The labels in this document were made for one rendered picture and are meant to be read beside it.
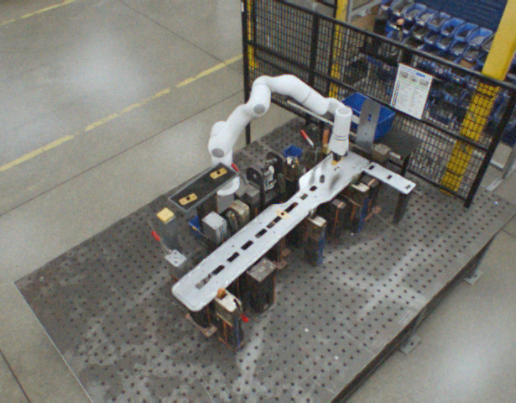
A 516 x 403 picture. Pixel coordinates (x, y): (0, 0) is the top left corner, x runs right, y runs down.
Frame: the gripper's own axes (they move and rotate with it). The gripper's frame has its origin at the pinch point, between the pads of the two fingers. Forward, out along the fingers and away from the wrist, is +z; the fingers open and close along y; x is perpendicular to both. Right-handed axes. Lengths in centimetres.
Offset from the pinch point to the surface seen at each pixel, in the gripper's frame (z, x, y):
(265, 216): 9, -54, -6
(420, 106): -14, 54, 18
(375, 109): -20.2, 26.5, 4.1
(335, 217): 19.0, -22.0, 17.1
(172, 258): 3, -107, -17
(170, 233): 4, -97, -30
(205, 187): -7, -70, -32
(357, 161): 9.5, 14.5, 5.5
